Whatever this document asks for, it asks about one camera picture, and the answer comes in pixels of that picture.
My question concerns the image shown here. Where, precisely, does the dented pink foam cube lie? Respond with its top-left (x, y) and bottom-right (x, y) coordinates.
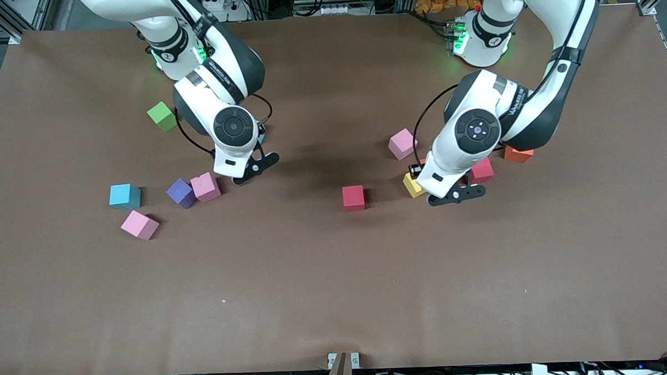
top-left (189, 171), bottom-right (222, 204)

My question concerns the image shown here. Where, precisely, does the small metal bracket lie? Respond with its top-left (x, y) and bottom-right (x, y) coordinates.
top-left (327, 352), bottom-right (361, 370)

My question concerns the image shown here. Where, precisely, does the purple foam cube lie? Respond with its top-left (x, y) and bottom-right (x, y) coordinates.
top-left (165, 177), bottom-right (197, 210)

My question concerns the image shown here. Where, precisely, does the green foam cube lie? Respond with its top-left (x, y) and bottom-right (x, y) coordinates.
top-left (146, 100), bottom-right (179, 134)

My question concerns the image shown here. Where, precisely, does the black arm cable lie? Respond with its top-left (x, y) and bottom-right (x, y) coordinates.
top-left (174, 93), bottom-right (274, 158)
top-left (411, 83), bottom-right (462, 166)

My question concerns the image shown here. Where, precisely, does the black electronics rack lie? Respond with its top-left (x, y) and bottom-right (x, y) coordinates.
top-left (293, 0), bottom-right (411, 18)

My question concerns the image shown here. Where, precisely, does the red foam cube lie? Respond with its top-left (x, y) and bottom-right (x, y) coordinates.
top-left (342, 185), bottom-right (366, 212)
top-left (469, 157), bottom-right (495, 184)

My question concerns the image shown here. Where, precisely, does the brown wooden post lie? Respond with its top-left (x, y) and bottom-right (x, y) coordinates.
top-left (323, 352), bottom-right (354, 375)

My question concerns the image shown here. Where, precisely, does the white power strip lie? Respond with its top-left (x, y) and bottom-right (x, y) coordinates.
top-left (200, 0), bottom-right (251, 23)

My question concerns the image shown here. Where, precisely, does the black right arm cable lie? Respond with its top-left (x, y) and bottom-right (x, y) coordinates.
top-left (174, 93), bottom-right (274, 158)

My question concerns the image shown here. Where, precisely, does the yellow foam cube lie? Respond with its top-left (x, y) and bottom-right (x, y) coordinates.
top-left (403, 172), bottom-right (427, 200)

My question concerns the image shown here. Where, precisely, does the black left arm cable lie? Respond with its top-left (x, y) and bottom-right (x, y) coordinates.
top-left (411, 83), bottom-right (462, 166)

